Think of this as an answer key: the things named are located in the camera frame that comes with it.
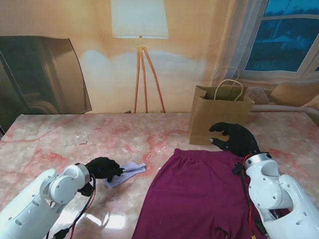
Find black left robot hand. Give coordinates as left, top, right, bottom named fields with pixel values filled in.
left=86, top=156, right=127, bottom=182

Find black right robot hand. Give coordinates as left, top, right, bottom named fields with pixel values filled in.
left=208, top=121, right=261, bottom=158

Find lavender sock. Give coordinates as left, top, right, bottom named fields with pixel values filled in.
left=104, top=161, right=147, bottom=189

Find kraft paper bag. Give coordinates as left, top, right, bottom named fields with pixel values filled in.
left=188, top=66, right=255, bottom=147

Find maroon shorts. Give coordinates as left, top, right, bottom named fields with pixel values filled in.
left=131, top=147, right=292, bottom=239

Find knitted beige pillow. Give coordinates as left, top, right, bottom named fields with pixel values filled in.
left=245, top=87, right=272, bottom=105

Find smooth beige cushion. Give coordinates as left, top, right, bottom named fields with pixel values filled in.
left=270, top=82, right=319, bottom=107

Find sheer beige curtain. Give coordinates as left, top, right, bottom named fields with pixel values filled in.
left=203, top=0, right=270, bottom=83

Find white framed window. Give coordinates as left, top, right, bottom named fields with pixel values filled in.
left=243, top=0, right=319, bottom=74

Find dark framed mirror panel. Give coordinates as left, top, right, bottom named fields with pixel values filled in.
left=0, top=35, right=92, bottom=115

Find white shade tripod floor lamp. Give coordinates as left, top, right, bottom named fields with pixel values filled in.
left=110, top=0, right=169, bottom=114

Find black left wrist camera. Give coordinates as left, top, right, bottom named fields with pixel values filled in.
left=77, top=183, right=94, bottom=197

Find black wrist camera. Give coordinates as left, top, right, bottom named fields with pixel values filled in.
left=231, top=163, right=246, bottom=176
left=77, top=183, right=94, bottom=197

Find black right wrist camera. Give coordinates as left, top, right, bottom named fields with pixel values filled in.
left=231, top=163, right=246, bottom=176

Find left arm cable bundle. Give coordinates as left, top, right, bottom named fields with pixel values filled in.
left=47, top=174, right=97, bottom=239

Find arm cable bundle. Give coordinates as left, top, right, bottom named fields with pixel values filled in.
left=239, top=171, right=270, bottom=239
left=47, top=174, right=97, bottom=239

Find beige sofa frame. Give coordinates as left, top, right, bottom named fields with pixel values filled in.
left=250, top=104, right=319, bottom=119

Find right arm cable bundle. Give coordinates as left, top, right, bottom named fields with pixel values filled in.
left=239, top=171, right=270, bottom=239

